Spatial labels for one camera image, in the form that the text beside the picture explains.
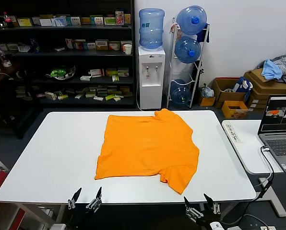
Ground grey laptop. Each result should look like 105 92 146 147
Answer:
257 94 286 175

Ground yellow orange medicine box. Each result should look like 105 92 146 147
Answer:
95 39 109 50

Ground white side table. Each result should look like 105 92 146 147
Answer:
221 119 286 218

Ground light blue garment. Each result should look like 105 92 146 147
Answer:
262 59 283 80

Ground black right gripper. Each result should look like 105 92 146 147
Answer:
183 193 221 227

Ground white dispenser power cord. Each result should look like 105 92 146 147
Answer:
136 79 144 112

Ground labelled blue water jug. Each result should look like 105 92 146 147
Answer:
139 8 165 51

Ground white water dispenser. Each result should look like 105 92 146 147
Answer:
137 45 166 111

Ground black laptop cable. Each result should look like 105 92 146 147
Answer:
238 145 275 226

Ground black tripod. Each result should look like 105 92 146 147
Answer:
192 61 204 101

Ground grey plastic bag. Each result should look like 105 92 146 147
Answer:
200 83 215 98

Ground large flat cardboard box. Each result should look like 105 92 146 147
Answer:
244 68 286 94

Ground blue white medicine box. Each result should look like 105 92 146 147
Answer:
53 17 68 26

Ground open brown cardboard box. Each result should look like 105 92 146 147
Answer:
211 78 247 108

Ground blue white bag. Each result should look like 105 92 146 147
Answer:
233 76 254 101

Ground yellow plastic crate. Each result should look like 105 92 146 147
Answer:
221 100 249 119

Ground small tan cardboard box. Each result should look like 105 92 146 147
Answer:
200 95 216 107

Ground cola bottle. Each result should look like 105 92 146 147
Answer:
2 11 14 29

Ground green white bowl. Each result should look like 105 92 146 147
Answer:
46 64 76 81

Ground dark blue bottle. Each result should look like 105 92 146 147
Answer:
30 38 40 53

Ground black shelving unit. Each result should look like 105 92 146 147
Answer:
0 0 136 107

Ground white jug rack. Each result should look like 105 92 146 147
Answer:
166 16 211 109

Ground dark wooden desk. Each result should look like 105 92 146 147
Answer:
0 61 42 139

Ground tall pink medicine box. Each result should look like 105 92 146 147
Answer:
115 10 125 25

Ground clear plastic bottle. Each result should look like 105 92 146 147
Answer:
0 46 12 68

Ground orange t-shirt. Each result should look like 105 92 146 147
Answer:
94 108 201 195

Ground yellow white medicine box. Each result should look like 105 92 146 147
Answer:
17 18 33 27

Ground dark blue hanging cloth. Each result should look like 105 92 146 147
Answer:
196 23 210 44

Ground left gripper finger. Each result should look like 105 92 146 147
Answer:
85 186 103 213
68 187 83 209

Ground stacked brown cardboard boxes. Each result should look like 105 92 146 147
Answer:
247 89 276 112

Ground pink hanging cloth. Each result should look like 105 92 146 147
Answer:
169 20 182 40

